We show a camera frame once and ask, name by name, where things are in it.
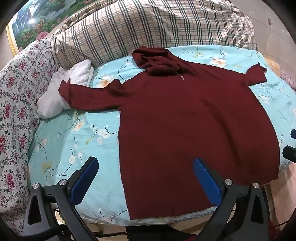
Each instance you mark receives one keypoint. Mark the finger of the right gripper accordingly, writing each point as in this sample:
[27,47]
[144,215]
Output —
[289,153]
[293,133]

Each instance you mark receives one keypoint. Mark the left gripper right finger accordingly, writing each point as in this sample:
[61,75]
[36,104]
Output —
[241,212]

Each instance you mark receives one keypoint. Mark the framed landscape painting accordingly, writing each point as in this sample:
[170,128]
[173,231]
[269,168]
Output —
[36,19]

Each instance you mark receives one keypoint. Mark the beige plaid quilt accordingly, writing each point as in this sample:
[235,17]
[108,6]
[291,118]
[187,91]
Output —
[108,30]

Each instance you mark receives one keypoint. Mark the dark red knit hoodie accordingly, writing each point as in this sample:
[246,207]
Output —
[175,111]

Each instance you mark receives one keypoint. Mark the light blue floral bedsheet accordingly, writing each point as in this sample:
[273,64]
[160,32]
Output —
[62,144]

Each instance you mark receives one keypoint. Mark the pink floral quilt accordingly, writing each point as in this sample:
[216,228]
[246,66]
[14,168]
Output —
[23,80]

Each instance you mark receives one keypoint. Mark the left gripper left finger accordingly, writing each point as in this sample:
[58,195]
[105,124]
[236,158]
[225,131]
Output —
[51,213]

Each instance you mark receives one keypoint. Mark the white folded towel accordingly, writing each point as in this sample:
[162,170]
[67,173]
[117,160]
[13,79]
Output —
[54,101]

